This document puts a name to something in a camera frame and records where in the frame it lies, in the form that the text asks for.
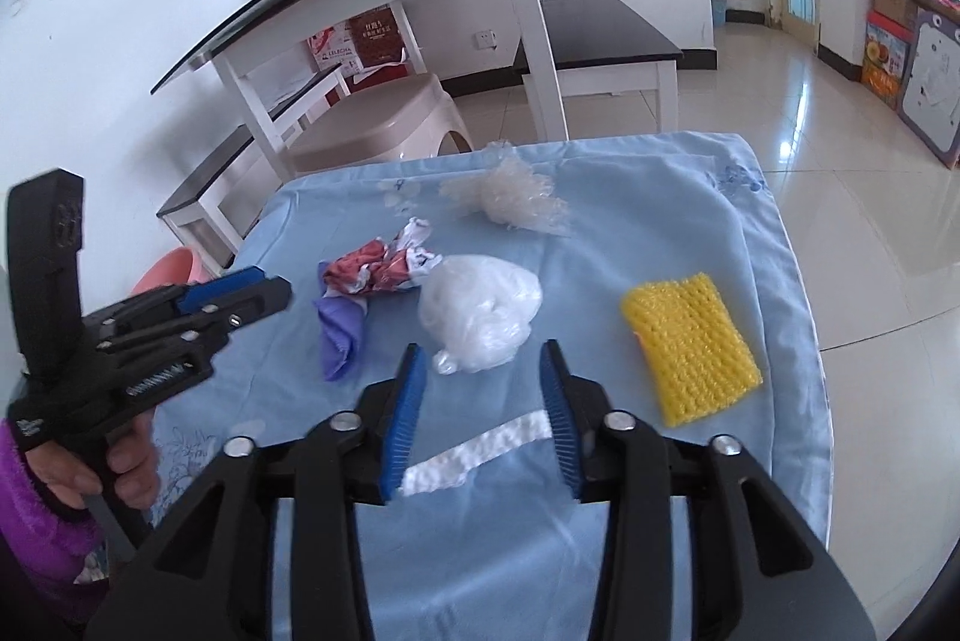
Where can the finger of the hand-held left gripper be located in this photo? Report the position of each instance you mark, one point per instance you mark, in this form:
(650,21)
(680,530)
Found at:
(217,289)
(247,307)

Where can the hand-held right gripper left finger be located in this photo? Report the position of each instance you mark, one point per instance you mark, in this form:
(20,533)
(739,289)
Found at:
(405,416)

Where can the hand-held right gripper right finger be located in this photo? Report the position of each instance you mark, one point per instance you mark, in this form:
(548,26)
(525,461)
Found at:
(559,416)

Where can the pink plastic basin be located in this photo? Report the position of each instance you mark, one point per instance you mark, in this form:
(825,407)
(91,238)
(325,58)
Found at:
(172,270)

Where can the white styrofoam piece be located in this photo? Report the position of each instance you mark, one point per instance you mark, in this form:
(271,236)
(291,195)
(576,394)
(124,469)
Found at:
(465,453)

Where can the purple glove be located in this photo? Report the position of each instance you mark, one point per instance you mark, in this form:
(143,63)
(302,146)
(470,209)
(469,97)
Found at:
(337,334)

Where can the red and white paper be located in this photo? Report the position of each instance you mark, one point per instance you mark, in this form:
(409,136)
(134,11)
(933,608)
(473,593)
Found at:
(367,266)

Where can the white plastic bag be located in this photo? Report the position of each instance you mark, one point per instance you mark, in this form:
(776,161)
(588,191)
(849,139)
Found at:
(480,304)

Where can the large yellow foam net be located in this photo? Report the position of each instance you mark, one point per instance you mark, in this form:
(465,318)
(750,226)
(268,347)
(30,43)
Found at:
(690,349)

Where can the clear plastic wrap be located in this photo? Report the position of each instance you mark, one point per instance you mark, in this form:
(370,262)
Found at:
(517,199)

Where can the person's left forearm purple sleeve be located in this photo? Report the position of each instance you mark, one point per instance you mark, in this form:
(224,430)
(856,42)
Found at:
(37,536)

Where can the person's left hand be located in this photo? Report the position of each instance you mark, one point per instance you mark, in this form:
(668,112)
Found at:
(131,468)

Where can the long black and white bench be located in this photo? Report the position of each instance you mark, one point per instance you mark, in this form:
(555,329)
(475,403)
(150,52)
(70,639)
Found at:
(225,176)

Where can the beige plastic stool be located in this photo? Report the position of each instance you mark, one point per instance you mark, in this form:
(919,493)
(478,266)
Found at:
(367,124)

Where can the blue floral cloth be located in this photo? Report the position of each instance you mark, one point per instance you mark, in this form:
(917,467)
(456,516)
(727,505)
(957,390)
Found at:
(637,199)

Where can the white and red carton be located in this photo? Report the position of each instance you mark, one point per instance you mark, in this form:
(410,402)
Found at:
(330,49)

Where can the dark red carton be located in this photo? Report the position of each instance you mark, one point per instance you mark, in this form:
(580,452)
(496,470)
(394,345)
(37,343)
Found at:
(379,38)

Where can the short black and white bench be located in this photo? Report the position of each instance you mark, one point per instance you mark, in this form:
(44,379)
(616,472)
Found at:
(600,34)

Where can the colourful fruit box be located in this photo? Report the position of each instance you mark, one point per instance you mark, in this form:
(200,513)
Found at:
(885,60)

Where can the grey drawing board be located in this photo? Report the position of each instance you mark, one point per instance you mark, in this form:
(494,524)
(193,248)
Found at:
(934,86)

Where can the brown cardboard box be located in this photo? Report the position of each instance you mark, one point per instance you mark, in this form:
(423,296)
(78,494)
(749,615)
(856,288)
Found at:
(896,0)

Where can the wall socket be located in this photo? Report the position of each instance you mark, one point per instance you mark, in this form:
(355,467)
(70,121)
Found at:
(485,40)

